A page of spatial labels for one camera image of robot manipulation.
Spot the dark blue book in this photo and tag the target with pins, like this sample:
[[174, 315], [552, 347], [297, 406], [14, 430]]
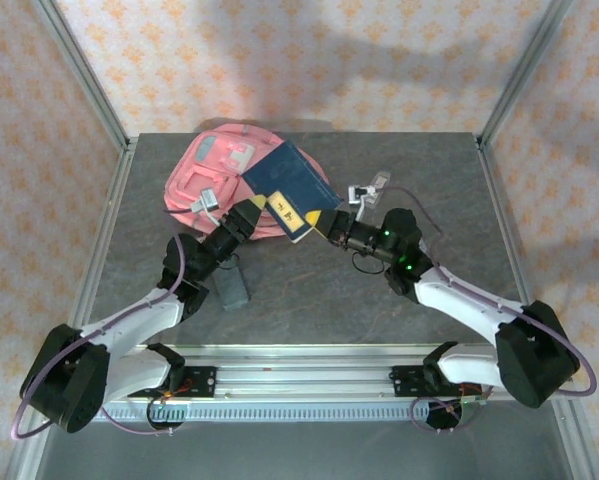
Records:
[[289, 175]]

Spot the aluminium mounting rail beam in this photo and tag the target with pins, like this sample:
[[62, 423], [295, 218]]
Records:
[[299, 380]]

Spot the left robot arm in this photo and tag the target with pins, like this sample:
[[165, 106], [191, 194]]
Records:
[[139, 315]]

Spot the aluminium frame leg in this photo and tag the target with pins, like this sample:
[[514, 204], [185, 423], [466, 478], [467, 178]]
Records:
[[30, 450], [576, 440]]

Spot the aluminium table side rail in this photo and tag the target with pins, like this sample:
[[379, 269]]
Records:
[[100, 250], [499, 200]]

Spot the grey rectangular block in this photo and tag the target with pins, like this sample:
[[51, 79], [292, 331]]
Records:
[[234, 295]]

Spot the pink student backpack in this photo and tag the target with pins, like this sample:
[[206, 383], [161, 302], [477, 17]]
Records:
[[199, 175]]

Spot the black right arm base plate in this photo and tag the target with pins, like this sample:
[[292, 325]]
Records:
[[404, 382]]

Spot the black round base housing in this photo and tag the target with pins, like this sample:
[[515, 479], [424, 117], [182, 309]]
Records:
[[159, 425], [439, 420]]

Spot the aluminium frame post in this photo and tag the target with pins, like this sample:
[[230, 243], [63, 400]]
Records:
[[520, 75], [85, 75]]

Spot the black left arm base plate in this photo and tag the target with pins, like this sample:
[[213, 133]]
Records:
[[201, 382]]

